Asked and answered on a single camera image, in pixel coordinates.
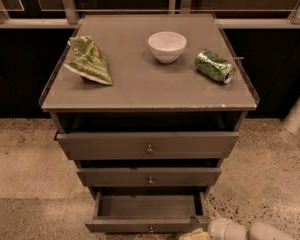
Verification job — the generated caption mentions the white cylindrical post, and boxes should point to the white cylindrical post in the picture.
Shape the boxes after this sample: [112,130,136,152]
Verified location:
[282,97,300,133]

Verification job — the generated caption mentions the grey middle drawer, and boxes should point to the grey middle drawer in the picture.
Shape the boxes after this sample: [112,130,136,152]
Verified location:
[77,167,221,187]

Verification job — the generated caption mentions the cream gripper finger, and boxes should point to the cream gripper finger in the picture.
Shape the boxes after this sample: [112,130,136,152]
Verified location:
[179,229,210,240]

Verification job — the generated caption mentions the white ceramic bowl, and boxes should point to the white ceramic bowl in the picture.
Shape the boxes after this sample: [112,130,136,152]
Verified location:
[148,31,187,63]

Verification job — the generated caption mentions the grey top drawer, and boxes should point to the grey top drawer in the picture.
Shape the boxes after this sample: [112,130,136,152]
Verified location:
[57,131,239,160]

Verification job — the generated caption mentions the grey drawer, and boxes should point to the grey drawer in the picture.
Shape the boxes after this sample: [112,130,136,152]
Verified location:
[77,167,221,187]
[57,131,239,160]
[86,191,211,233]

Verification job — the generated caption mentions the green chip bag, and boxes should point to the green chip bag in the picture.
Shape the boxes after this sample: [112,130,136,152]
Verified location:
[64,36,113,85]

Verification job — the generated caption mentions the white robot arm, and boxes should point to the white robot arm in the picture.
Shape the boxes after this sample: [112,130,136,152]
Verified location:
[178,217,295,240]

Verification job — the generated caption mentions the grey bottom drawer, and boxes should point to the grey bottom drawer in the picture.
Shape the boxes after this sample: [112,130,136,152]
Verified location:
[86,191,211,233]

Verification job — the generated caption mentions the metal railing frame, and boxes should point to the metal railing frame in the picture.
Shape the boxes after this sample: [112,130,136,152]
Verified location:
[0,0,300,29]

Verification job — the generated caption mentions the grey drawer cabinet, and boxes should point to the grey drawer cabinet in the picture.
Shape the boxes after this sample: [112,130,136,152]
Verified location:
[38,13,260,198]

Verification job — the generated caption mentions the crushed green soda can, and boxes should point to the crushed green soda can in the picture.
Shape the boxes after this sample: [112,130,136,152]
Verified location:
[195,49,236,84]

